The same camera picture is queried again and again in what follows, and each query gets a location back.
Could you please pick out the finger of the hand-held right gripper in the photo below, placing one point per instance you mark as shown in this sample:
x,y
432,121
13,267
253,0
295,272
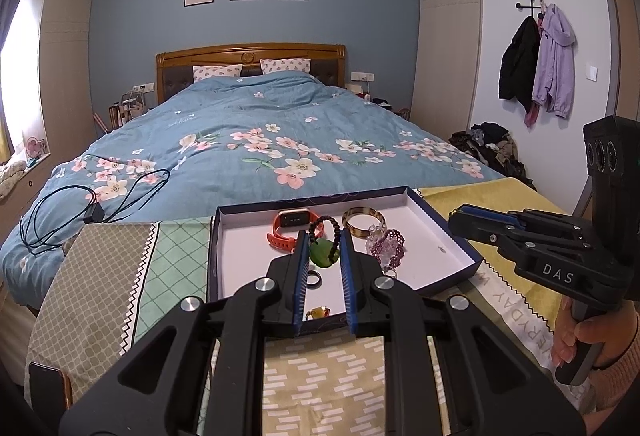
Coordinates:
x,y
480,226
545,223

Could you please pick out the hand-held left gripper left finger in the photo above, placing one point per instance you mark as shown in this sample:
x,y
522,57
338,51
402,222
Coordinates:
x,y
301,286

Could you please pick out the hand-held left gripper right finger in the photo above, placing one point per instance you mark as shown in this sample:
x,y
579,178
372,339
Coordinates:
x,y
347,286

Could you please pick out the green jade pendant brown beads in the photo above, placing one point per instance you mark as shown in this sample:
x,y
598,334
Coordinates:
x,y
324,253

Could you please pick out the dark blue cardboard box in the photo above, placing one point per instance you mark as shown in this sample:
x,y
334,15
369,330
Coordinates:
x,y
435,241

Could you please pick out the person's right forearm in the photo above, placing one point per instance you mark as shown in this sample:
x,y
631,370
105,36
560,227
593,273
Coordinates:
x,y
617,381

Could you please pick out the person's right hand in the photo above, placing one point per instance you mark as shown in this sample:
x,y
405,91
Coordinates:
x,y
602,338

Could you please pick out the red smartwatch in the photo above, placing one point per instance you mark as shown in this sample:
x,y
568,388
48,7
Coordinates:
x,y
282,236

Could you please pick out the amber bangle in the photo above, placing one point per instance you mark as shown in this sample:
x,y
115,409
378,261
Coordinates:
x,y
360,232

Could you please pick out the pile of clothes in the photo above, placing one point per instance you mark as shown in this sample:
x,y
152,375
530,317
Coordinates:
x,y
492,146

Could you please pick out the dark pink cloth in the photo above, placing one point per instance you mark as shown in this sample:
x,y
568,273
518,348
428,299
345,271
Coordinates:
x,y
532,113

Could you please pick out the patchwork printed blanket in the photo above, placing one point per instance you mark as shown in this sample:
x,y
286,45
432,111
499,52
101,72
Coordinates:
x,y
175,256

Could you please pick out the lilac jacket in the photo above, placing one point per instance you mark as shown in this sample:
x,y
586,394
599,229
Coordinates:
x,y
555,61

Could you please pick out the grey framed door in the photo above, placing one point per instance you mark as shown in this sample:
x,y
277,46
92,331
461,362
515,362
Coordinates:
x,y
620,41

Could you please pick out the black jacket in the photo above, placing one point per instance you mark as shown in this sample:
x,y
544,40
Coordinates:
x,y
520,61

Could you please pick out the blue floral duvet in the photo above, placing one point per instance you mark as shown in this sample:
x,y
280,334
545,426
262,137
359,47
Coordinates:
x,y
250,116

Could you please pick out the beige wardrobe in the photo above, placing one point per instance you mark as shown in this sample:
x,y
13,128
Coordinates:
x,y
445,41
67,51

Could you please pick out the black charger adapter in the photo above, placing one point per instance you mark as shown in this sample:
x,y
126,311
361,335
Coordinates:
x,y
93,214

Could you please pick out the white dotted pillow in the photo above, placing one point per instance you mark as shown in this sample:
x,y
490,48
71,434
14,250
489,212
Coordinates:
x,y
217,72
285,65

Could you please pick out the wooden headboard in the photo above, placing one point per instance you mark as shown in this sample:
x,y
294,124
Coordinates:
x,y
250,53

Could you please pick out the cluttered bedside table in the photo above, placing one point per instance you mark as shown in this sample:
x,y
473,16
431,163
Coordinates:
x,y
122,113

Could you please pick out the phone with orange case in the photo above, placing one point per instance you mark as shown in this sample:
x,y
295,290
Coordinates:
x,y
47,383

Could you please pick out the small pink fan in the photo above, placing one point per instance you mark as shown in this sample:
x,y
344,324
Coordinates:
x,y
35,150

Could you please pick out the white light switch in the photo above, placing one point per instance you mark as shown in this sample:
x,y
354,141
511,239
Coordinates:
x,y
591,73

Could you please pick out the white wall socket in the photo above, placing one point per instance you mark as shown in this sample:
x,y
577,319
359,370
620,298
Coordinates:
x,y
143,87
362,76

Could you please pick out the black wall coat hooks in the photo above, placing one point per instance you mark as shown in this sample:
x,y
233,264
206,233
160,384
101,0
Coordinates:
x,y
531,6

